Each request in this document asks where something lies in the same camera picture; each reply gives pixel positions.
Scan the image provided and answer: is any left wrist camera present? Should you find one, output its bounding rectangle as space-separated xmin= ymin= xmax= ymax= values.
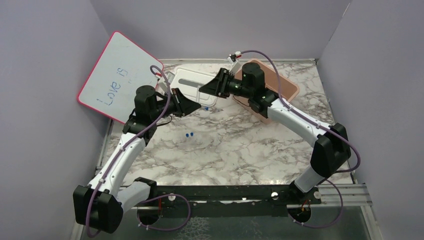
xmin=156 ymin=71 xmax=175 ymax=94

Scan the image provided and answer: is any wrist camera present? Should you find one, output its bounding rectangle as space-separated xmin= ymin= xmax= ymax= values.
xmin=227 ymin=51 xmax=242 ymax=75
xmin=156 ymin=71 xmax=175 ymax=94

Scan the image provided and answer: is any pink-framed whiteboard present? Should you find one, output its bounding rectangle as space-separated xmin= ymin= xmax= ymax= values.
xmin=77 ymin=31 xmax=164 ymax=123

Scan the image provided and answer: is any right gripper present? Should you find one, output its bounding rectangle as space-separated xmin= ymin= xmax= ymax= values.
xmin=198 ymin=68 xmax=253 ymax=100

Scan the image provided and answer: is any pink plastic bin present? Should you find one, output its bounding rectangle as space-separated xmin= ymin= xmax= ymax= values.
xmin=232 ymin=58 xmax=300 ymax=125

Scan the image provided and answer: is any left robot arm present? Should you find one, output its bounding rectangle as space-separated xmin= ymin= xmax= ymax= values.
xmin=72 ymin=85 xmax=202 ymax=234

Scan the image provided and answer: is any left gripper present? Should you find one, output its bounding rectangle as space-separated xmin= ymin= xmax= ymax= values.
xmin=150 ymin=87 xmax=202 ymax=121

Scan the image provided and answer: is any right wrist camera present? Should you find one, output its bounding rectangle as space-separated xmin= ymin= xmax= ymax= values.
xmin=227 ymin=51 xmax=242 ymax=75

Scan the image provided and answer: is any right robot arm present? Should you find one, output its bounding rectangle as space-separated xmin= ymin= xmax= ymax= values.
xmin=199 ymin=62 xmax=351 ymax=204

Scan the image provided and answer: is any white plastic lid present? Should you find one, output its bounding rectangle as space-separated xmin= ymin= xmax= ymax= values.
xmin=165 ymin=67 xmax=218 ymax=108

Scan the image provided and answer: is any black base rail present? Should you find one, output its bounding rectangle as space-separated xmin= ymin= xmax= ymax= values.
xmin=79 ymin=183 xmax=369 ymax=220

